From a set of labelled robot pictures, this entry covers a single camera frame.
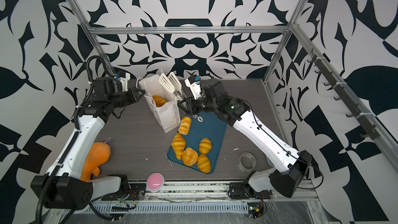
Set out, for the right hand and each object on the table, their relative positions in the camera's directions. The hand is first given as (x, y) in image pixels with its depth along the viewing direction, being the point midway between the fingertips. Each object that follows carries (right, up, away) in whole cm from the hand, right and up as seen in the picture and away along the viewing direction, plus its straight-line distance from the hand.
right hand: (180, 103), depth 65 cm
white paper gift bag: (-9, -7, +17) cm, 20 cm away
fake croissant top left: (-1, -14, +27) cm, 30 cm away
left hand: (-18, +6, +9) cm, 21 cm away
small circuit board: (+33, -48, +6) cm, 59 cm away
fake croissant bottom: (+10, -31, +14) cm, 35 cm away
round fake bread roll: (+3, -28, +16) cm, 33 cm away
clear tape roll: (+32, -32, +18) cm, 49 cm away
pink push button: (-14, -39, +12) cm, 43 cm away
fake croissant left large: (-4, -23, +20) cm, 31 cm away
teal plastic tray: (+7, -23, +25) cm, 34 cm away
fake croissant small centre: (+11, -24, +21) cm, 34 cm away
